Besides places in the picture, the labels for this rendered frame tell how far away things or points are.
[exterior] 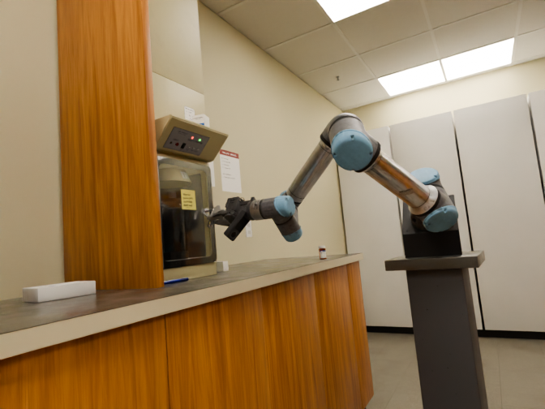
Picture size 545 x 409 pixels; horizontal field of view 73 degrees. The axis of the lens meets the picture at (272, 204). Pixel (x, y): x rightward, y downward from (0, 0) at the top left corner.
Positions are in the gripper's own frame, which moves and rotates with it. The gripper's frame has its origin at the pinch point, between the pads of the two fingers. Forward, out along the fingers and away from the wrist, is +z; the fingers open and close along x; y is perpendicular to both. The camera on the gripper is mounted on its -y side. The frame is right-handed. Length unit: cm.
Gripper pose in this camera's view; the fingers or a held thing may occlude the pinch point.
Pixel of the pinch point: (211, 221)
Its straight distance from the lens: 146.8
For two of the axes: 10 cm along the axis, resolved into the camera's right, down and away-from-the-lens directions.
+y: 1.8, -8.3, 5.2
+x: -4.8, -5.4, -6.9
